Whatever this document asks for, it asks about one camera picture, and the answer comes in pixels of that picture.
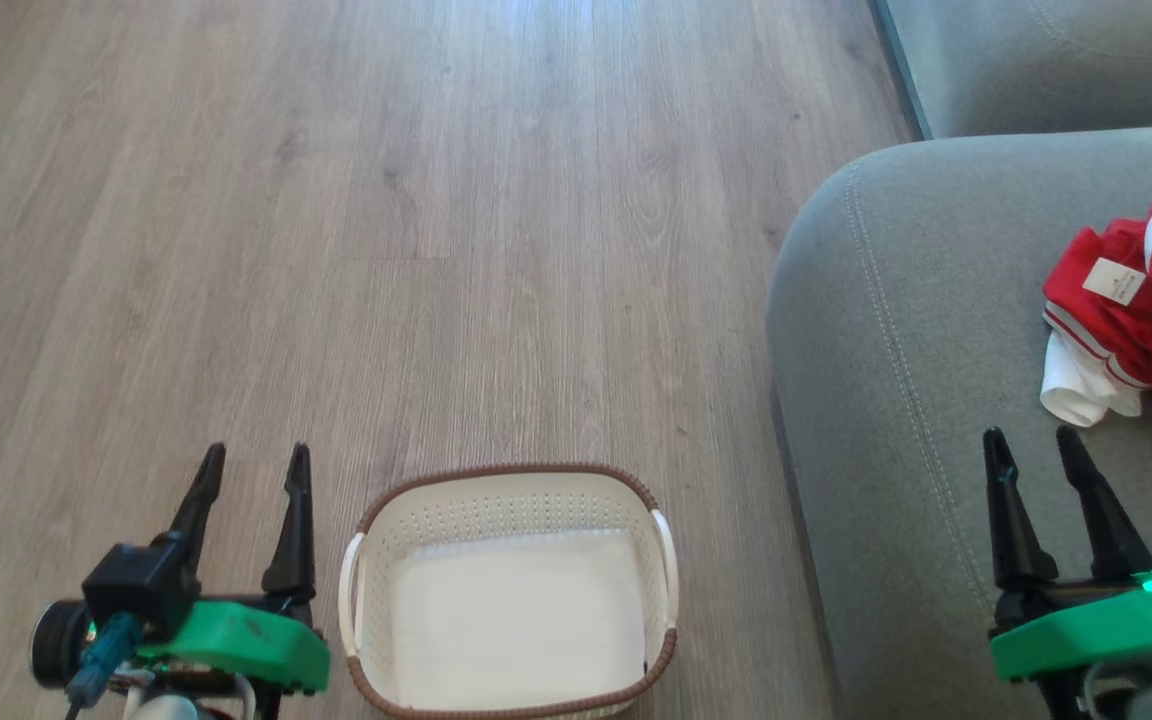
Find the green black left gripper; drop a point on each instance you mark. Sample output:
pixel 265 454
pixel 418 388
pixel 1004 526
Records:
pixel 236 640

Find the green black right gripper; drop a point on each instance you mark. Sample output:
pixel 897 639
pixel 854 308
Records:
pixel 1086 630

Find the cream perforated laundry basket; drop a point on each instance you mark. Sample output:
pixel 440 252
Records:
pixel 511 600

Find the grey fabric sofa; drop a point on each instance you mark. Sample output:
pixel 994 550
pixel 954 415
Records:
pixel 916 400

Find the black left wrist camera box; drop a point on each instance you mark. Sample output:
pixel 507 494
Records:
pixel 141 590

